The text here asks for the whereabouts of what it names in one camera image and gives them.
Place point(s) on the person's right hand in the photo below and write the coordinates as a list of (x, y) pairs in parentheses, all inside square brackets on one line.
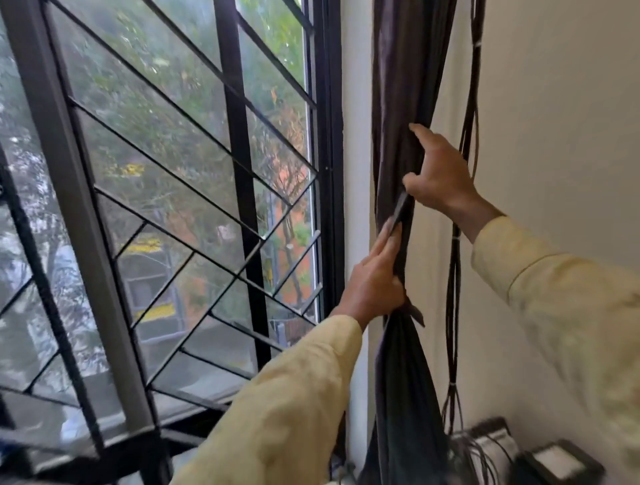
[(445, 175)]

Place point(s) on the person's left hand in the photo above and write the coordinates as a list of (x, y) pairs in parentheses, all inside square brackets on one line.
[(372, 292)]

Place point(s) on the person's left fingers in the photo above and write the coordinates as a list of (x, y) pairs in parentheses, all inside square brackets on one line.
[(386, 247)]

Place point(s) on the person's right thumb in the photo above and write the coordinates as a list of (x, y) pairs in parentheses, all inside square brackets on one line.
[(414, 185)]

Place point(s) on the dark grey curtain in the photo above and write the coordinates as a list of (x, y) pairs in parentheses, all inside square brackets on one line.
[(402, 75)]

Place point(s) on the person's right forearm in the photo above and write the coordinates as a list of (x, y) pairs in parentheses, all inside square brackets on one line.
[(575, 310)]

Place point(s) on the person's left forearm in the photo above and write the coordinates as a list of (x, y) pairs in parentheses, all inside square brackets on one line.
[(285, 409)]

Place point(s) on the black metal window grille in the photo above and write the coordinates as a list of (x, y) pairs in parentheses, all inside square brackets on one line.
[(240, 165)]

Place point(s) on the black router box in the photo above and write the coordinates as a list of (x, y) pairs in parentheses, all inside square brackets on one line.
[(492, 439)]

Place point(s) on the black box with white label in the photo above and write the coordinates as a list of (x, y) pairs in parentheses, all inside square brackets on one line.
[(560, 464)]

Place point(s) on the black window frame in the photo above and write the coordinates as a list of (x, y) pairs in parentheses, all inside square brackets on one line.
[(330, 150)]

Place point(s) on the grey window sash frame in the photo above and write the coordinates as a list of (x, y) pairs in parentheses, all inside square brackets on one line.
[(75, 210)]

